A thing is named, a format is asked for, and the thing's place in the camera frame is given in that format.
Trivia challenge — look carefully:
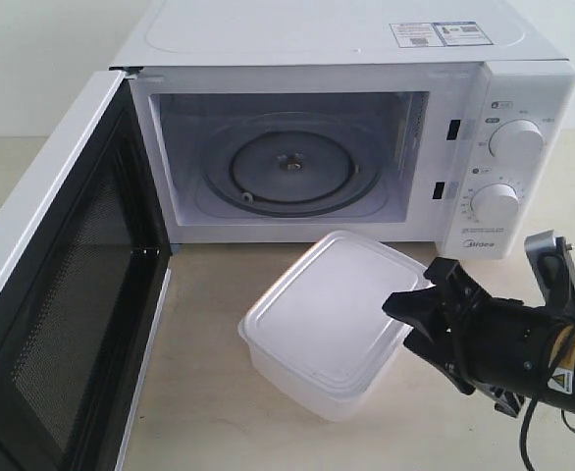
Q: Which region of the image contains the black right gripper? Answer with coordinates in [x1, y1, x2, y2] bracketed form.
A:
[382, 257, 575, 417]

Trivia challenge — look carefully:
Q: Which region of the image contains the white plastic lidded container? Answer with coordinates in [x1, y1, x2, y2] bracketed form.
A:
[238, 231, 429, 422]

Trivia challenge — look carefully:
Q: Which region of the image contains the white microwave door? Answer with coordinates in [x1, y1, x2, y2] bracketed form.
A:
[0, 71, 171, 470]

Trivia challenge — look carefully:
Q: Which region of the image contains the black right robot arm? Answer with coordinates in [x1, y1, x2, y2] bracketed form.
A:
[382, 256, 575, 417]

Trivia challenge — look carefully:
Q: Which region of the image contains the white microwave oven body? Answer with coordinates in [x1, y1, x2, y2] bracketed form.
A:
[111, 1, 575, 260]

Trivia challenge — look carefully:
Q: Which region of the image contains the upper white control knob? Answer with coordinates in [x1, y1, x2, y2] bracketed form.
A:
[489, 120, 545, 166]

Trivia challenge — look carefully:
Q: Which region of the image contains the glass turntable plate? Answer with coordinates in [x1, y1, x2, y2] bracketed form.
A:
[203, 112, 383, 218]

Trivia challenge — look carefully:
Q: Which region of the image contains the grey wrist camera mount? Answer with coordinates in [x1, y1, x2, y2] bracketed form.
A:
[524, 230, 575, 319]

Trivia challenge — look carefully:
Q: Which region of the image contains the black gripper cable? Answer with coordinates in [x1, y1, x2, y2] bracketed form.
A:
[518, 392, 575, 471]

